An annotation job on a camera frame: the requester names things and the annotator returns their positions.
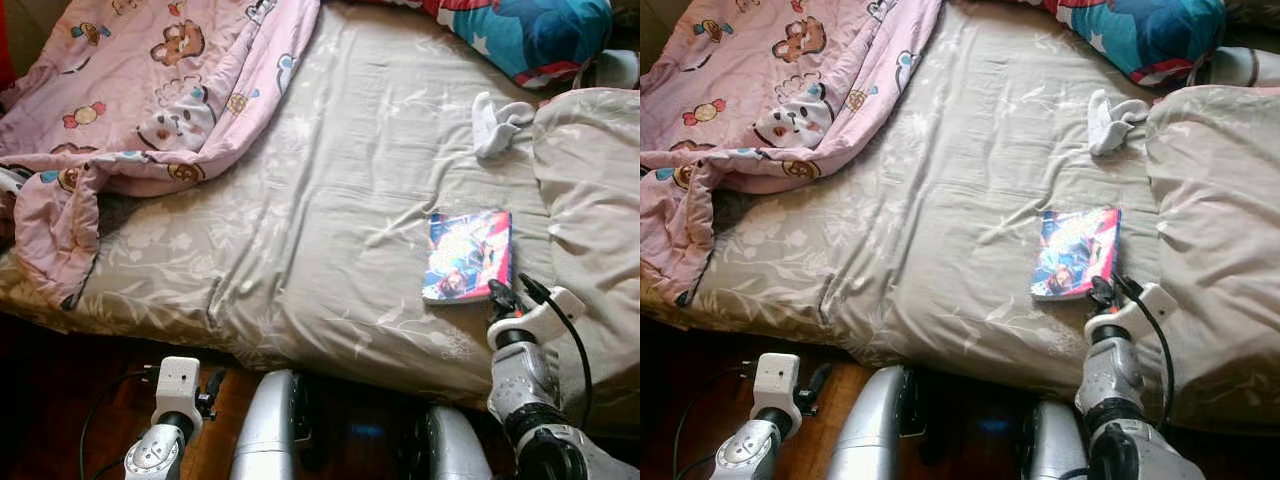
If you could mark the striped red blue bolster pillow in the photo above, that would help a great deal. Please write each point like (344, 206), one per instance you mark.
(530, 40)
(1140, 35)

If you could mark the silver left robot leg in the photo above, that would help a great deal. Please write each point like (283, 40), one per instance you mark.
(265, 430)
(870, 430)

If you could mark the colourful picture book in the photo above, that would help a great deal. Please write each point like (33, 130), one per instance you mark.
(465, 255)
(1075, 252)

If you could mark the white grey folded cloth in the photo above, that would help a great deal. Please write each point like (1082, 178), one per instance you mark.
(612, 70)
(1245, 65)

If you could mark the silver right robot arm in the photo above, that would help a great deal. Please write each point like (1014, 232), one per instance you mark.
(520, 380)
(1105, 380)

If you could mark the pink cartoon print blanket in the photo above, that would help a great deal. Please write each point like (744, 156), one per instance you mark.
(150, 100)
(760, 100)

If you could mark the white sock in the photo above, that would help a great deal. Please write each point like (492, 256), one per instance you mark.
(492, 125)
(1105, 125)

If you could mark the large pale beige pillow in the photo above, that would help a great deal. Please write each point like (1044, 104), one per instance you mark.
(600, 200)
(1220, 220)

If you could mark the silver right robot leg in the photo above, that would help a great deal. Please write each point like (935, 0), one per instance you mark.
(1055, 450)
(455, 450)

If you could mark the silver robot leg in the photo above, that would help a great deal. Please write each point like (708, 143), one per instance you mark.
(870, 430)
(265, 430)
(455, 450)
(1055, 450)

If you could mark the bed with beige sheet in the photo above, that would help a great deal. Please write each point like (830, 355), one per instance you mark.
(330, 230)
(950, 240)

